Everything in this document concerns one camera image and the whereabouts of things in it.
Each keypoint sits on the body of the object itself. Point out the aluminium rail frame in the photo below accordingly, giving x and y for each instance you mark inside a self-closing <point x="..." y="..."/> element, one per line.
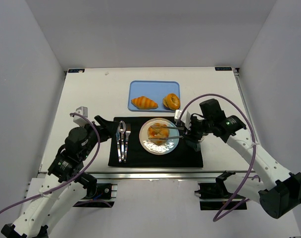
<point x="150" y="176"/>

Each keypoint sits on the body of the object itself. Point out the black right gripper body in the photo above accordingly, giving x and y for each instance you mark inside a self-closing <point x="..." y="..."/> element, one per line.
<point x="190" y="134"/>

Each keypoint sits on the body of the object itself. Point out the metal tongs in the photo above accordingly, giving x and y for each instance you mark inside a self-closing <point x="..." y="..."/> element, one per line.
<point x="160" y="131"/>

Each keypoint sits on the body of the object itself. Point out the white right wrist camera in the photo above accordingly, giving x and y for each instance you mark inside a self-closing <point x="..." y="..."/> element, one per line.
<point x="183" y="118"/>

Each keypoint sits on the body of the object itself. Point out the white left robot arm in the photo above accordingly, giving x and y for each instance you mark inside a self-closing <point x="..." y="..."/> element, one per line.
<point x="43" y="213"/>

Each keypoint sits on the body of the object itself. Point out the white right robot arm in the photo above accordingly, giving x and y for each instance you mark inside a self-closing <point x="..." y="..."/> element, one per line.
<point x="275" y="188"/>

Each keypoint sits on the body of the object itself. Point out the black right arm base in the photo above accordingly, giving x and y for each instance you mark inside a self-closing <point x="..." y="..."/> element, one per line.
<point x="212" y="192"/>

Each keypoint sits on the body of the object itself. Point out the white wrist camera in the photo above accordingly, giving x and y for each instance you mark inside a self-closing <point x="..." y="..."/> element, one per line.
<point x="183" y="118"/>
<point x="83" y="111"/>

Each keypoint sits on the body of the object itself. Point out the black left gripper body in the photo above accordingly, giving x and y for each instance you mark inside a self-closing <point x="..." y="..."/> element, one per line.
<point x="101" y="125"/>

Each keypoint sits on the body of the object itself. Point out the golden bread roll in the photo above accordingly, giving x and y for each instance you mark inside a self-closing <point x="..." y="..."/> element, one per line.
<point x="158" y="142"/>

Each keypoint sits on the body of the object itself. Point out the white and blue plate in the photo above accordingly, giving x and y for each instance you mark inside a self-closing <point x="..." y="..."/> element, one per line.
<point x="165" y="148"/>

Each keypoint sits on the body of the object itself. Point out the striped croissant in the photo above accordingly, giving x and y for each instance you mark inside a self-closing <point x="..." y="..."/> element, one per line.
<point x="144" y="103"/>

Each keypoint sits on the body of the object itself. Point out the teal mug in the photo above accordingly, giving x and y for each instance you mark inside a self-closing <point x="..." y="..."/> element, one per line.
<point x="194" y="141"/>

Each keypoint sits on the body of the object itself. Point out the blue plastic tray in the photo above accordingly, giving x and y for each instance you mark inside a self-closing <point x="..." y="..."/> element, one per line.
<point x="155" y="90"/>

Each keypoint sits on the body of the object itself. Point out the black placemat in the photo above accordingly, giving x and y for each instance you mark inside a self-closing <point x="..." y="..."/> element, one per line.
<point x="182" y="156"/>

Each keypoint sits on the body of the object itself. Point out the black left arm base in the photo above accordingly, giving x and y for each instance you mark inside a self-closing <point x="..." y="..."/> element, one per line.
<point x="104" y="197"/>

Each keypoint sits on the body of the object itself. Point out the silver knife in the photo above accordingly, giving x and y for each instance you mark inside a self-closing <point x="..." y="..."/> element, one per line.
<point x="118" y="144"/>

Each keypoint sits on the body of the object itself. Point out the silver spoon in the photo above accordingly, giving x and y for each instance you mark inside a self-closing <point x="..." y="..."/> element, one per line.
<point x="122" y="129"/>

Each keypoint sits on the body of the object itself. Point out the silver fork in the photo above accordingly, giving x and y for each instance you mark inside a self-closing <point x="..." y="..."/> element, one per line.
<point x="127" y="134"/>

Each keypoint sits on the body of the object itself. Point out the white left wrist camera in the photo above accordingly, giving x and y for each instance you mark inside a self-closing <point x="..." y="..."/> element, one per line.
<point x="83" y="111"/>

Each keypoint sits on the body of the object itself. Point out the round brown bagel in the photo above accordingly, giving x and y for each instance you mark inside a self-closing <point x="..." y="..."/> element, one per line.
<point x="171" y="101"/>

